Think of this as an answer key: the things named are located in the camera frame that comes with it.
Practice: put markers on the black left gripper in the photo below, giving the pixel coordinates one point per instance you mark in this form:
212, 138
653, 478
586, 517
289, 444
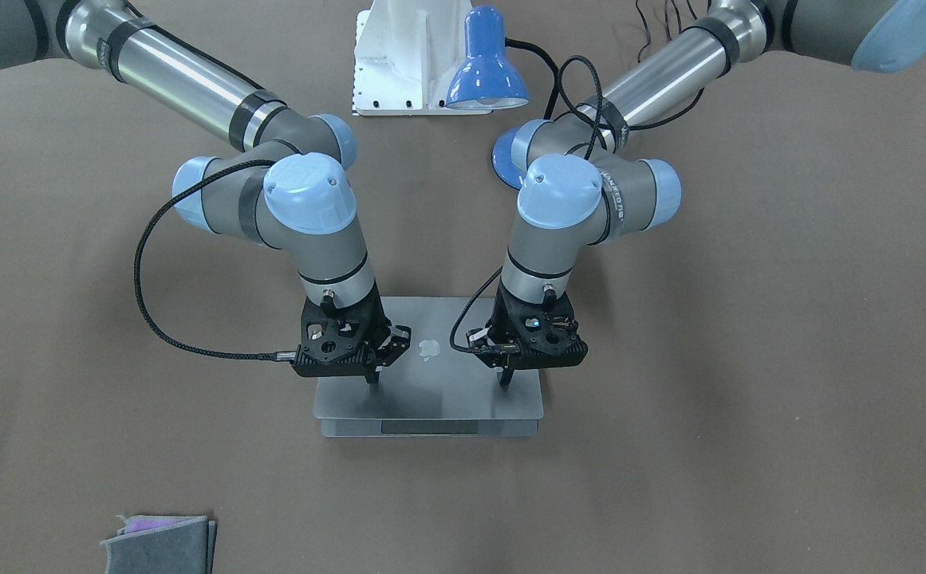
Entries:
504, 312

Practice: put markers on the blue desk lamp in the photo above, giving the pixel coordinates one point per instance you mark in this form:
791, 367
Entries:
487, 80

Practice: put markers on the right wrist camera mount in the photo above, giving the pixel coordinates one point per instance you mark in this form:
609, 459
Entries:
327, 359

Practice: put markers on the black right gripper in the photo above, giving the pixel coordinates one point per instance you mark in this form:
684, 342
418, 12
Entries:
393, 343

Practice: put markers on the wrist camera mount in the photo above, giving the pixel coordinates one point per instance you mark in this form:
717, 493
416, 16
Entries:
528, 354
327, 359

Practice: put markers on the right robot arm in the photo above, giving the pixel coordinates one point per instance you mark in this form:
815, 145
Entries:
286, 187

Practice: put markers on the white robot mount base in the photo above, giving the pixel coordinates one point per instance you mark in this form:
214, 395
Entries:
406, 55

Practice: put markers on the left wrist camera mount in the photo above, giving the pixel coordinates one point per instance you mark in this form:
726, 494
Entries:
528, 354

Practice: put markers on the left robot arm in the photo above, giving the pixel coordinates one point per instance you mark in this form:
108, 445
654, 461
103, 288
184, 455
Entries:
575, 190

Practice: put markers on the silver grey laptop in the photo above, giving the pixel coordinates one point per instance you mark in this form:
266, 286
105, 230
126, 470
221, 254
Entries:
431, 389

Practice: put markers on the folded grey cloth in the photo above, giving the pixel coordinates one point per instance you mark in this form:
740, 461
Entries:
162, 544

